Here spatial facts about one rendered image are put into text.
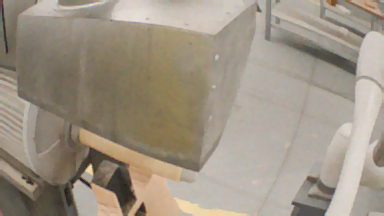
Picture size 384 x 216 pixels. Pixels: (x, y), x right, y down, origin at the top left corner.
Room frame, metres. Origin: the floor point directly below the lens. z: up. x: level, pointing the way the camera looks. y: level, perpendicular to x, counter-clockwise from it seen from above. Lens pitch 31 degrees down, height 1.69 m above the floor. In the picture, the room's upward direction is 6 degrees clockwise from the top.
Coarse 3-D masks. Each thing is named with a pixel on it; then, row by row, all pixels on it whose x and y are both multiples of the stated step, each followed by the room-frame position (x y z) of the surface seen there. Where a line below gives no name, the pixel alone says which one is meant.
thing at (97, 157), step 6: (90, 150) 0.84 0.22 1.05; (96, 150) 0.83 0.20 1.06; (90, 156) 0.84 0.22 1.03; (96, 156) 0.83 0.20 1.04; (102, 156) 0.83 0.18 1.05; (108, 156) 0.82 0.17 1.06; (96, 162) 0.83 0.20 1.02; (114, 162) 0.81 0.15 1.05; (120, 162) 0.81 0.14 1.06; (96, 168) 0.83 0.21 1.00; (126, 168) 0.82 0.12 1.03; (84, 180) 0.85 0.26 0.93; (90, 186) 0.85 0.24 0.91
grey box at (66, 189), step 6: (60, 186) 0.82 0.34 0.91; (66, 186) 0.85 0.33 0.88; (72, 186) 0.88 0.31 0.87; (66, 192) 0.83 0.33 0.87; (72, 192) 0.87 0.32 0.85; (66, 198) 0.83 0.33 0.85; (72, 198) 0.86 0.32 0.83; (66, 204) 0.82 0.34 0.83; (72, 204) 0.86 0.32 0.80; (66, 210) 0.81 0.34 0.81; (72, 210) 0.85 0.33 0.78
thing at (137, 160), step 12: (84, 132) 0.61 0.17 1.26; (96, 144) 0.59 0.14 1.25; (108, 144) 0.59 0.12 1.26; (120, 156) 0.58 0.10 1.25; (132, 156) 0.57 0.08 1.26; (144, 156) 0.57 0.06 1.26; (144, 168) 0.56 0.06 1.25; (156, 168) 0.56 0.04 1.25; (168, 168) 0.56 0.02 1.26; (180, 168) 0.55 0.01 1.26; (180, 180) 0.55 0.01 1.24
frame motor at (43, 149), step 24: (0, 72) 0.64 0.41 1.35; (0, 96) 0.59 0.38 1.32; (0, 120) 0.58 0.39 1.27; (24, 120) 0.54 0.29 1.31; (48, 120) 0.56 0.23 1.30; (0, 144) 0.58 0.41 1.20; (24, 144) 0.53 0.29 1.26; (48, 144) 0.55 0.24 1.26; (72, 144) 0.61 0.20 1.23; (24, 168) 0.61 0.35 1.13; (48, 168) 0.54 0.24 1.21; (72, 168) 0.62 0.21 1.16
